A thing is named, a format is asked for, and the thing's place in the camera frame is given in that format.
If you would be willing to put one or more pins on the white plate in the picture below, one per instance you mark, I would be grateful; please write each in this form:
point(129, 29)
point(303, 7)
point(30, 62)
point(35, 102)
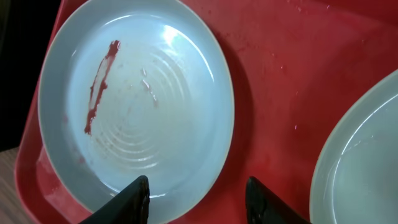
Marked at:
point(355, 178)

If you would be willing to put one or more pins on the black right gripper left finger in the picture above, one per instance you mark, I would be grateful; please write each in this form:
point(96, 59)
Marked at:
point(130, 206)

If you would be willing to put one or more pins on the pale blue plate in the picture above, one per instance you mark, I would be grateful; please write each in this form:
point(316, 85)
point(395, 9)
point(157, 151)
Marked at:
point(136, 87)

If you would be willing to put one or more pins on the red plastic tray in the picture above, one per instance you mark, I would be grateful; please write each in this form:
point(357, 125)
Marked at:
point(296, 68)

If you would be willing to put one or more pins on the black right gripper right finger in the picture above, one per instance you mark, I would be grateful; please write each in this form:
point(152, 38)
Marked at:
point(263, 206)

